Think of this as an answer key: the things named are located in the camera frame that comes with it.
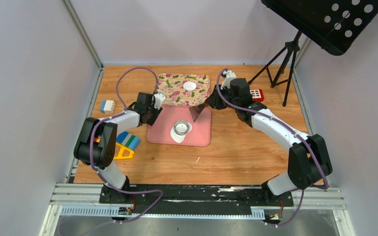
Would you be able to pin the pink plastic tray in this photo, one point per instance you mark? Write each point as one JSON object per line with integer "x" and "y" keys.
{"x": 159, "y": 132}

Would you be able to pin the yellow triangular toy block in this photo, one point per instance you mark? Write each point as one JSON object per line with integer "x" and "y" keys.
{"x": 123, "y": 152}

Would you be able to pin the floral cutting mat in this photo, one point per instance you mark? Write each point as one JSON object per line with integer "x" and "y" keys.
{"x": 172, "y": 86}

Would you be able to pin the flat white dough wrapper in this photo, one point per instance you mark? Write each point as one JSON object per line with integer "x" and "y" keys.
{"x": 189, "y": 86}

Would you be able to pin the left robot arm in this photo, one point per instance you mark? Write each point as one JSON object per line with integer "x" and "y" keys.
{"x": 96, "y": 142}

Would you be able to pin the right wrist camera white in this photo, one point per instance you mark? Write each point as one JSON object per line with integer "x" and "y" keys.
{"x": 228, "y": 76}

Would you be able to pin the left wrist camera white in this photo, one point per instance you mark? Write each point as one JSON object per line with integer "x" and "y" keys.
{"x": 159, "y": 98}

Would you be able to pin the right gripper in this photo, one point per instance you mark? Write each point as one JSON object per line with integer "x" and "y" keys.
{"x": 214, "y": 100}

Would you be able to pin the blue green toy brick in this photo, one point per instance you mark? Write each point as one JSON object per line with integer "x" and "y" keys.
{"x": 128, "y": 140}

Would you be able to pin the black music stand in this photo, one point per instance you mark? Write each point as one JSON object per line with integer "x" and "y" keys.
{"x": 332, "y": 24}

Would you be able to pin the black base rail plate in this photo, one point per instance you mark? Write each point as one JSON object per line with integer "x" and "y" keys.
{"x": 195, "y": 199}

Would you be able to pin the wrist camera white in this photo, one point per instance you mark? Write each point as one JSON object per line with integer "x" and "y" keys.
{"x": 159, "y": 98}
{"x": 228, "y": 76}

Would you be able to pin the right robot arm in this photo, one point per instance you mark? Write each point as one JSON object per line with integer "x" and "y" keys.
{"x": 308, "y": 158}

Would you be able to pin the small blue white card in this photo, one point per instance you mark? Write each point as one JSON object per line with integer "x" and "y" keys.
{"x": 107, "y": 106}

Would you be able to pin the red grid box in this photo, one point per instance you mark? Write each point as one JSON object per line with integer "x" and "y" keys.
{"x": 257, "y": 95}

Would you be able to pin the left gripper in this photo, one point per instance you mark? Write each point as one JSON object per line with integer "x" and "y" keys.
{"x": 151, "y": 122}

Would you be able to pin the white dough ball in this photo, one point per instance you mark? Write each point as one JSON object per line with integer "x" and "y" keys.
{"x": 179, "y": 131}

